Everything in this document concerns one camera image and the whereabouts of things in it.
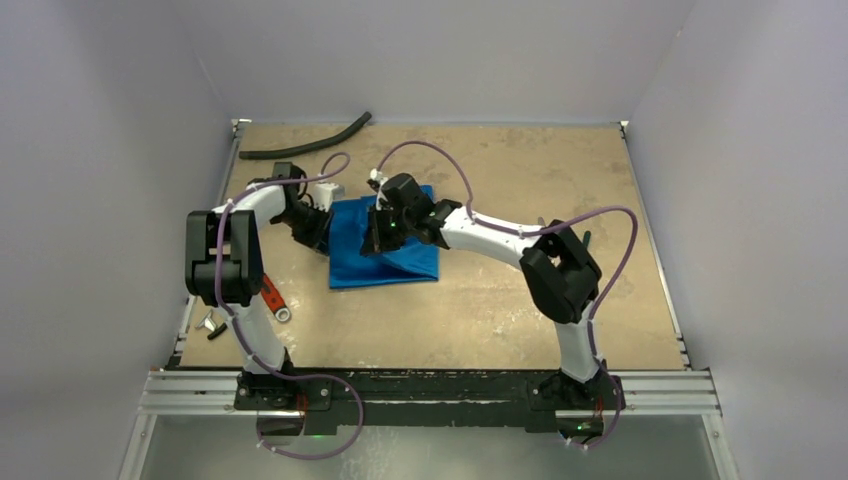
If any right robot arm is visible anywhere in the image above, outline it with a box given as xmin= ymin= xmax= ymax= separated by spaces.
xmin=360 ymin=170 xmax=602 ymax=407

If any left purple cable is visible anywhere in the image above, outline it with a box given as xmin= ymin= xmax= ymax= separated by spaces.
xmin=215 ymin=151 xmax=366 ymax=462

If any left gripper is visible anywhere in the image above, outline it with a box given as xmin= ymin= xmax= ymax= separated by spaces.
xmin=273 ymin=202 xmax=334 ymax=256

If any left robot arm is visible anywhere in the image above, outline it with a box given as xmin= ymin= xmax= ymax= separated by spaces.
xmin=185 ymin=162 xmax=344 ymax=409

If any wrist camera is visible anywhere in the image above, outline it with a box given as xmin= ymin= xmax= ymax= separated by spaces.
xmin=367 ymin=168 xmax=388 ymax=192
xmin=309 ymin=180 xmax=345 ymax=212

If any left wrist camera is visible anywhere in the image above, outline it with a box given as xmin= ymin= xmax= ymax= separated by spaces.
xmin=309 ymin=180 xmax=345 ymax=212

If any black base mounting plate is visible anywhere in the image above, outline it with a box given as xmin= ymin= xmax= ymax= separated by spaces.
xmin=234 ymin=368 xmax=626 ymax=438

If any aluminium frame rail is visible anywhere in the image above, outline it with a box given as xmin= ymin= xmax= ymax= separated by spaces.
xmin=138 ymin=369 xmax=721 ymax=419

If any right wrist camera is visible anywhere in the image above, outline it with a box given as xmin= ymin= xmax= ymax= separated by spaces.
xmin=367 ymin=168 xmax=388 ymax=192

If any red handled wrench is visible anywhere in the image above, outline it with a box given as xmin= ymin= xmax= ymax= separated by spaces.
xmin=261 ymin=274 xmax=291 ymax=323

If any black foam hose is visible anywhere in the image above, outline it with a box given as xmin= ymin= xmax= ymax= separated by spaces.
xmin=238 ymin=111 xmax=374 ymax=162

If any blue cloth napkin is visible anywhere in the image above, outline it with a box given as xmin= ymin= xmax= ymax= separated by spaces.
xmin=328 ymin=195 xmax=440 ymax=290

